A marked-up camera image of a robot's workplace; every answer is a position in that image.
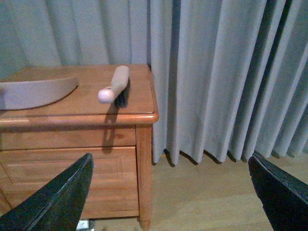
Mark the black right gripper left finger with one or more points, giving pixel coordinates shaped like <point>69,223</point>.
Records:
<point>58,205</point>

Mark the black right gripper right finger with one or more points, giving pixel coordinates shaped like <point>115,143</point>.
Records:
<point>284,197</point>

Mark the grey curtain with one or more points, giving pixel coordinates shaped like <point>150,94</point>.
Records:
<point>231,76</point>

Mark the beige plastic dustpan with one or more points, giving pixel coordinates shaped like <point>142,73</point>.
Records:
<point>32,94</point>

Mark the beige hand brush black bristles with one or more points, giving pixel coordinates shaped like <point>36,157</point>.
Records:
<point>118,92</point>

